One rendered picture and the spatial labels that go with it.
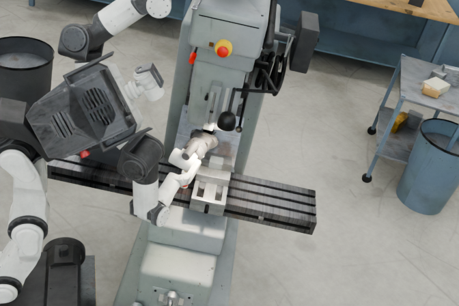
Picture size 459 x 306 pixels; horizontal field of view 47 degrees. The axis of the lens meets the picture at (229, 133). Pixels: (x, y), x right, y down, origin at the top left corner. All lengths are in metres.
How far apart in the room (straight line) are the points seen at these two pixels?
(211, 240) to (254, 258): 1.18
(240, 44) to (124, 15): 0.41
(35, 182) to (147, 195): 0.39
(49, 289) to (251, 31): 1.41
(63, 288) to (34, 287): 0.13
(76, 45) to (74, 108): 0.21
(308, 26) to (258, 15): 0.50
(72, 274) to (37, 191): 0.66
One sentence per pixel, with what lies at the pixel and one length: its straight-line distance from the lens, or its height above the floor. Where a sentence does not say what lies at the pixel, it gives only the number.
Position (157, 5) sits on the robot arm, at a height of 1.91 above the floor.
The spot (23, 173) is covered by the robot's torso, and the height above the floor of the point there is 1.32.
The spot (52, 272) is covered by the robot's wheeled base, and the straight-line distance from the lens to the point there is 2.56.
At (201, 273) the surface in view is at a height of 0.76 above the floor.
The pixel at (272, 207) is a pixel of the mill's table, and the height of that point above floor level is 0.96.
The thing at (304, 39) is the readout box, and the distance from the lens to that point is 2.30.
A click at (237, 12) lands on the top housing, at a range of 1.82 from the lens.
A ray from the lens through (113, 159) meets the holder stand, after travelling 2.48.
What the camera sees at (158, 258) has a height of 0.76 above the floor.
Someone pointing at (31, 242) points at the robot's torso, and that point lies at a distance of 2.13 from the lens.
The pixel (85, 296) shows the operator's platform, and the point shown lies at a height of 0.40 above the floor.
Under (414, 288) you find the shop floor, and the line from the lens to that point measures 3.83.
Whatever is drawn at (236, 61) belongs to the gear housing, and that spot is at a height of 1.67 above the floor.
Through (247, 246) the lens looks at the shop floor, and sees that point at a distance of 3.59.
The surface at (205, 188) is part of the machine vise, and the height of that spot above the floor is 1.03.
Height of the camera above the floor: 2.57
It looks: 35 degrees down
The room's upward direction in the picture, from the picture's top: 13 degrees clockwise
